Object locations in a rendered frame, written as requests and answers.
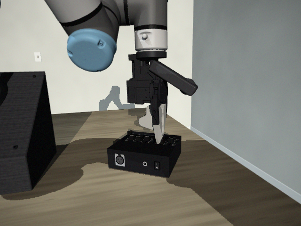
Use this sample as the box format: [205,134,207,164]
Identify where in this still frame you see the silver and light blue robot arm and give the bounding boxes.
[44,0,198,96]

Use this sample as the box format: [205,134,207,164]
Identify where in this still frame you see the black lighting desk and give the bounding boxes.
[107,130,181,178]

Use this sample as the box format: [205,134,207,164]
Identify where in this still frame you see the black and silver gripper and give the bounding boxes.
[127,51,168,144]

